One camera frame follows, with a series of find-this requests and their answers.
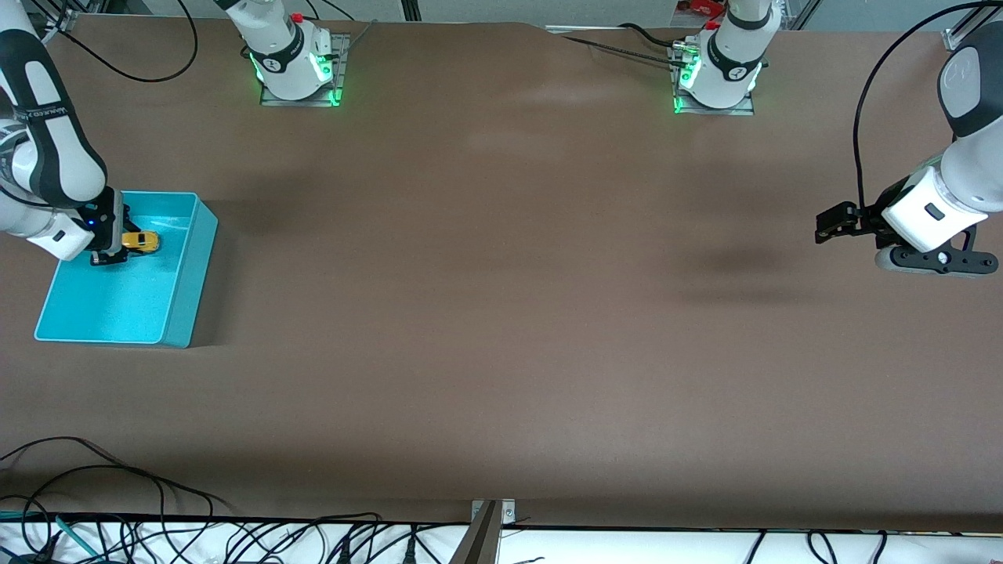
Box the turquoise plastic bin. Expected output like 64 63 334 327
34 189 219 349

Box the brown table mat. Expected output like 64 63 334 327
0 14 1003 535

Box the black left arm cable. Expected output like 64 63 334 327
853 0 1003 214

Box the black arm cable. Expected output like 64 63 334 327
27 0 198 83
853 0 1003 214

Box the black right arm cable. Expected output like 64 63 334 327
27 0 198 83

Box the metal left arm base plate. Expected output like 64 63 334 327
672 43 755 117

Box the black looped cable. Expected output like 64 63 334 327
0 465 232 519
0 436 126 471

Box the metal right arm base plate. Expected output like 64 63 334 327
260 33 347 107

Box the thick black base cable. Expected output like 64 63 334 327
619 22 692 49

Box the thin straight base cable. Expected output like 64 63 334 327
560 35 679 67

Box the teal cable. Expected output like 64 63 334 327
55 515 99 559

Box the thin grey cable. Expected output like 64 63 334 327
342 20 379 54

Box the metal table bracket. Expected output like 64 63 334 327
470 498 516 527

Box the grey metal post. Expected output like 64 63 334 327
449 501 502 564

